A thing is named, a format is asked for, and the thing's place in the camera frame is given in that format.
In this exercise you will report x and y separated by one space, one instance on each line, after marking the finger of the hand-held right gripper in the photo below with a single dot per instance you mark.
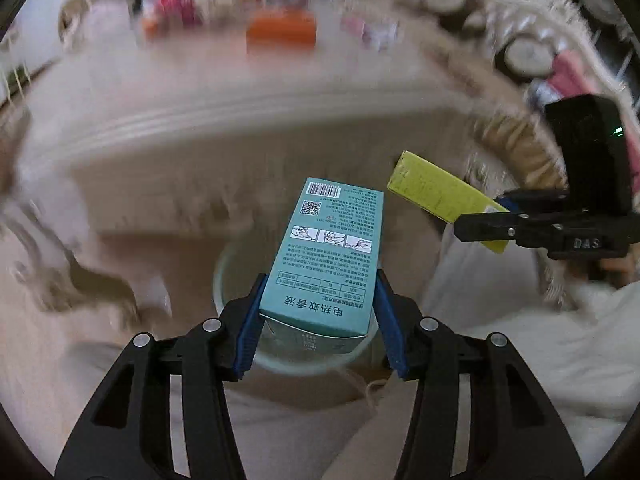
500 227
535 200

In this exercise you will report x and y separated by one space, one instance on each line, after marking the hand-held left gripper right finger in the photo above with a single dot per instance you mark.
391 332

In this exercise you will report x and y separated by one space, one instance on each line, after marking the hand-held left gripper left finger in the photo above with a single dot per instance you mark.
249 332

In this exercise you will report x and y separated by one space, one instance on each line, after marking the pale round waste bin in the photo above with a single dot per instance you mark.
234 272

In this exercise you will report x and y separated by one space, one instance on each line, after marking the yellow-green carton box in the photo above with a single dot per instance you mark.
435 190

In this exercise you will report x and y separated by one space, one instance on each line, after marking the teal printed carton box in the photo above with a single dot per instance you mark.
325 260

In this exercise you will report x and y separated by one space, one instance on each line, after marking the person's right hand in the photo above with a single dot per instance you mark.
621 267

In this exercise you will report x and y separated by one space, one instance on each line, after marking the beige fringed ornate sofa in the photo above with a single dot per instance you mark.
505 130

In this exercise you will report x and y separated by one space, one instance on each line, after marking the person's white clothing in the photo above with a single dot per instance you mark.
525 320

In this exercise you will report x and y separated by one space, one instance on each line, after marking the person's beige trousers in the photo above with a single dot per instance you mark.
310 435

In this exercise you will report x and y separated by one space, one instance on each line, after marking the round dark-rimmed cushion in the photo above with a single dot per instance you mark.
529 56

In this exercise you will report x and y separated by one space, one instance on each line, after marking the pink and white packet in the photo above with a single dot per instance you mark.
372 30

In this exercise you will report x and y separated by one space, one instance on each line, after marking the orange box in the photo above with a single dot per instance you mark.
281 30

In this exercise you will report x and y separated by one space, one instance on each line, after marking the pink box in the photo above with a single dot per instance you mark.
177 5

